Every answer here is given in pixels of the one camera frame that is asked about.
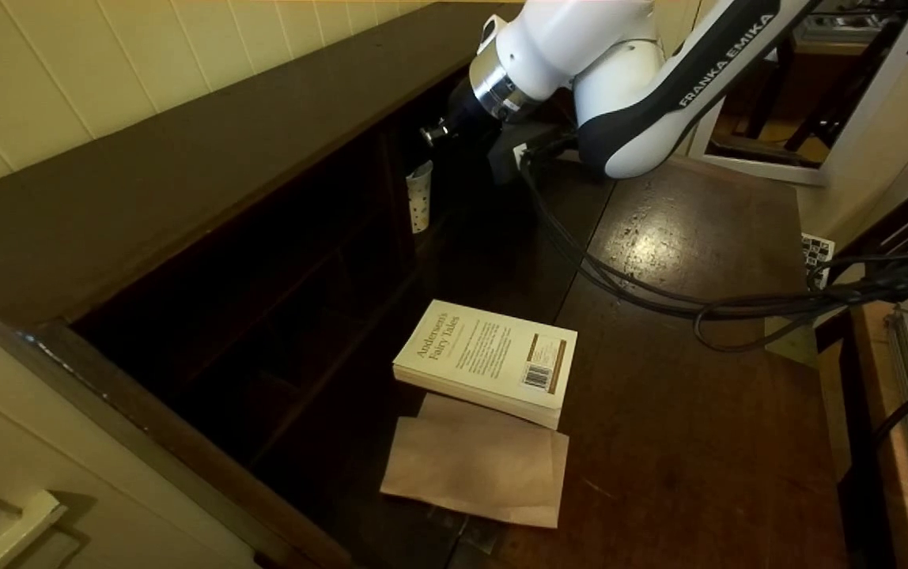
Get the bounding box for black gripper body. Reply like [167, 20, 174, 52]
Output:
[419, 83, 522, 185]

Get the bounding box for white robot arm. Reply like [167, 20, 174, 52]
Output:
[421, 0, 816, 179]

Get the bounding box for white patterned paper cup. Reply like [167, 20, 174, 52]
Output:
[404, 162, 433, 234]

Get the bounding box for white paperback book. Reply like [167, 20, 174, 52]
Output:
[393, 300, 579, 431]

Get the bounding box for white framed doorway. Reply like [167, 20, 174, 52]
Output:
[690, 0, 908, 184]

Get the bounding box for dark wooden desk hutch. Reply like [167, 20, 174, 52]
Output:
[0, 3, 610, 569]

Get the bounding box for dark wooden chair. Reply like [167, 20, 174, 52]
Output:
[824, 198, 908, 309]

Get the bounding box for white perforated bracket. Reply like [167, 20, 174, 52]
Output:
[799, 234, 836, 291]

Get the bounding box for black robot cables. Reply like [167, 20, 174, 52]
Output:
[513, 154, 908, 354]

